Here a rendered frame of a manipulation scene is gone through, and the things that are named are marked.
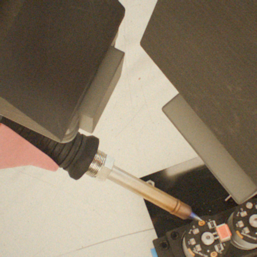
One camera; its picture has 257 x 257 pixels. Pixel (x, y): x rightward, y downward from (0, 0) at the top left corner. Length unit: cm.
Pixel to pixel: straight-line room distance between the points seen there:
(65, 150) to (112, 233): 12
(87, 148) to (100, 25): 15
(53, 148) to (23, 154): 4
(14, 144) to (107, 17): 10
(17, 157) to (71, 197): 15
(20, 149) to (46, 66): 12
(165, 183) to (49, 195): 8
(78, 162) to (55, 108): 15
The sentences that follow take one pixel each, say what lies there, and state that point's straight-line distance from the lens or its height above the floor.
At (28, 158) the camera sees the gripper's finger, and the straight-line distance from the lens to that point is 29.
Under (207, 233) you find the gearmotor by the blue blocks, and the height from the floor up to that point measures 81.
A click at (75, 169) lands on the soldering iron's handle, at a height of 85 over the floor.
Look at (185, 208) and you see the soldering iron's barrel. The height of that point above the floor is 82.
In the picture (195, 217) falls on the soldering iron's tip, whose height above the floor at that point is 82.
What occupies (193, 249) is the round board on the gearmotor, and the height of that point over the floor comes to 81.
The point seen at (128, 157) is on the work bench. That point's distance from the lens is 43.
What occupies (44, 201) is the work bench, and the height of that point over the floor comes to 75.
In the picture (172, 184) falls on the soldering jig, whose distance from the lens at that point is 42.
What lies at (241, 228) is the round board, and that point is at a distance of 37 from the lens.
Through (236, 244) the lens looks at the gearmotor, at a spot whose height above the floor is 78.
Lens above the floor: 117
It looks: 75 degrees down
